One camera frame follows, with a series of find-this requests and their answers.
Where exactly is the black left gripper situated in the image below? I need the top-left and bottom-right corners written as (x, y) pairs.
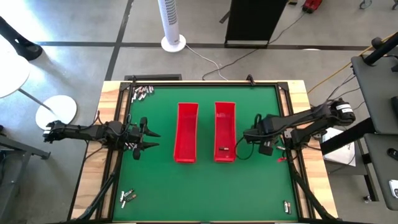
top-left (126, 117), bottom-right (162, 161)

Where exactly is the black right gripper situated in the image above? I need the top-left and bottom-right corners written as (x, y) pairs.
top-left (243, 123), bottom-right (282, 144)

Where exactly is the red plastic bin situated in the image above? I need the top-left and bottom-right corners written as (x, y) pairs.
top-left (173, 101), bottom-right (200, 164)
top-left (213, 101), bottom-right (237, 163)

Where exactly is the black ribbed bar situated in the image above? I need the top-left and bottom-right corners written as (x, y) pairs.
top-left (124, 73), bottom-right (183, 82)

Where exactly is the green table mat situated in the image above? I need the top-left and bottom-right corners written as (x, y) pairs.
top-left (112, 85), bottom-right (299, 222)

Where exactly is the white flat box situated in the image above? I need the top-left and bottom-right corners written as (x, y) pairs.
top-left (322, 127), bottom-right (357, 167)

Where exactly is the black standing panel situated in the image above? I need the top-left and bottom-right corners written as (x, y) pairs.
top-left (219, 0), bottom-right (289, 49)

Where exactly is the white tower fan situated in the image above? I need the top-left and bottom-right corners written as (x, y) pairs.
top-left (157, 0), bottom-right (187, 53)

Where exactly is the grey work table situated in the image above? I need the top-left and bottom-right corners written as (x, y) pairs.
top-left (351, 55), bottom-right (398, 134)
top-left (363, 133), bottom-right (398, 211)

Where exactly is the red floor tool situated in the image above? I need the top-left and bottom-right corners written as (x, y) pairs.
top-left (302, 0), bottom-right (323, 14)

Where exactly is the white smartphone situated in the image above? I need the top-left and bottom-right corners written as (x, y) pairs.
top-left (388, 179), bottom-right (398, 199)

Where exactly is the black curved stand leg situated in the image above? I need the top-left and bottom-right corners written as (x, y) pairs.
top-left (0, 15), bottom-right (44, 62)

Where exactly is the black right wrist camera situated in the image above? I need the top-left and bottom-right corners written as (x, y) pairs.
top-left (259, 141), bottom-right (274, 156)

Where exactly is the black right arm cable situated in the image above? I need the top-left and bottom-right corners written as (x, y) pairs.
top-left (234, 136), bottom-right (261, 161)

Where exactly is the black table frame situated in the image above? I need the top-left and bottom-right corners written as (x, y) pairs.
top-left (104, 80), bottom-right (312, 224)

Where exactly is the white power cable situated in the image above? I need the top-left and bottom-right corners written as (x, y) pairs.
top-left (185, 44), bottom-right (229, 81)

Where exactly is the thin black floor cable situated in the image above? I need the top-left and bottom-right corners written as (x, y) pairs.
top-left (326, 76), bottom-right (357, 100)

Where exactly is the yellow extension cable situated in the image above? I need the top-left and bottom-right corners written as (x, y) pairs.
top-left (307, 30), bottom-right (398, 94)

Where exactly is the grey metal desk frame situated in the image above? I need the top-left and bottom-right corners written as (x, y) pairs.
top-left (0, 126), bottom-right (51, 224)

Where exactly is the white round pedestal table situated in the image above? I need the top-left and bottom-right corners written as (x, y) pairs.
top-left (0, 33), bottom-right (78, 131)

